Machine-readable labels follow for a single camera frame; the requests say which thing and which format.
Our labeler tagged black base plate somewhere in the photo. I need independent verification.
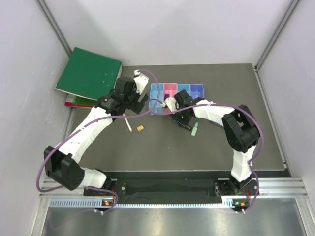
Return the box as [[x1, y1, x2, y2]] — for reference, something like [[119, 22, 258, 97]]
[[83, 178, 260, 197]]

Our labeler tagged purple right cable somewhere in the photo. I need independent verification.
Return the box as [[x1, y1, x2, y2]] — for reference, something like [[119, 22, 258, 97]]
[[150, 99, 265, 214]]

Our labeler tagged aluminium frame post left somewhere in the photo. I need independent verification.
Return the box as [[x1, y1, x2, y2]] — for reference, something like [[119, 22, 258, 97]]
[[35, 0, 72, 57]]

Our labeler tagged white slotted cable duct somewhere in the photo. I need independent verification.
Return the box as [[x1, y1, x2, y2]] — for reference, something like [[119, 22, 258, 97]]
[[49, 195, 249, 209]]

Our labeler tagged aluminium front rail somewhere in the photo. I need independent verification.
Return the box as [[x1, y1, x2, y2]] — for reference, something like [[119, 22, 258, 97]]
[[39, 178, 307, 202]]

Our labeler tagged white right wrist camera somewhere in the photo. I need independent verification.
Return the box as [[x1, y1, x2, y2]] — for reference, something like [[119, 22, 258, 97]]
[[162, 97, 177, 112]]

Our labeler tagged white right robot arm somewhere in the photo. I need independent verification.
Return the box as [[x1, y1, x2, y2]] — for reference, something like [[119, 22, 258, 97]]
[[164, 90, 260, 195]]

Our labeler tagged aluminium frame post right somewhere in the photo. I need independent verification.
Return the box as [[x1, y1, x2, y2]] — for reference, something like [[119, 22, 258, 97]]
[[254, 0, 301, 72]]

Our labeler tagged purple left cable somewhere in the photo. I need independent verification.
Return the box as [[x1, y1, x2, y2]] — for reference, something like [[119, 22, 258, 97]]
[[36, 69, 168, 228]]

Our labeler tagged light blue drawer box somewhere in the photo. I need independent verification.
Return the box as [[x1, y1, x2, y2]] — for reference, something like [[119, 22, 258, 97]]
[[149, 83, 164, 114], [177, 84, 190, 95]]

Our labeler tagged aluminium frame post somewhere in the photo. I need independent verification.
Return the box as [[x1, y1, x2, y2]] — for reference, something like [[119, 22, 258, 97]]
[[35, 0, 72, 57], [254, 0, 301, 72]]

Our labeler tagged small orange eraser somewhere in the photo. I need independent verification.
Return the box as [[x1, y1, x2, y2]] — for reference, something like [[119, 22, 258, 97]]
[[137, 125, 144, 131]]

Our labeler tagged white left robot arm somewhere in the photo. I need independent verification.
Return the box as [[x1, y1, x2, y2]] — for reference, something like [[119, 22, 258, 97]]
[[44, 73, 149, 195]]

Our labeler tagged purple drawer box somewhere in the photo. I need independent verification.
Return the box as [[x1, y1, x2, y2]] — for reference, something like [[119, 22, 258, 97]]
[[190, 84, 204, 99]]

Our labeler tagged black highlighter blue cap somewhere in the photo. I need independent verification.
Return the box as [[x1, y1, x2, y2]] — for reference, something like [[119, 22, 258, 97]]
[[174, 120, 192, 132]]

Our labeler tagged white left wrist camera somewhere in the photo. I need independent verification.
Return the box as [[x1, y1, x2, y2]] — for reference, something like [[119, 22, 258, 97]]
[[133, 70, 149, 95]]

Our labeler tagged red and green folder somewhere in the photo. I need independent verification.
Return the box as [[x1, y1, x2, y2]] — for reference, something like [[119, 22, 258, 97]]
[[64, 94, 96, 108]]

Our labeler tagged purple cable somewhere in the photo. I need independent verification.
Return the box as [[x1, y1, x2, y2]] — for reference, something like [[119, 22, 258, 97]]
[[36, 69, 168, 228], [150, 99, 265, 214]]

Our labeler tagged pink drawer box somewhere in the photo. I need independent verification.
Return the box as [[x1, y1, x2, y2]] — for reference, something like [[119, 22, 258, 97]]
[[163, 83, 177, 101]]

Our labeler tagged white pencil orange tip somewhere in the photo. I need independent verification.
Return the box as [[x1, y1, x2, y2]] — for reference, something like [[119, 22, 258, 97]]
[[123, 114, 133, 133]]

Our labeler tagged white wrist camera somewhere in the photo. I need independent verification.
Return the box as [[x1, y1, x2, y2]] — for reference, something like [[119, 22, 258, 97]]
[[133, 70, 149, 95], [162, 97, 177, 112]]

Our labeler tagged green ring binder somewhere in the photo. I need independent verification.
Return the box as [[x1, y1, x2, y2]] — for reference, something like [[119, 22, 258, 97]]
[[55, 47, 123, 100]]

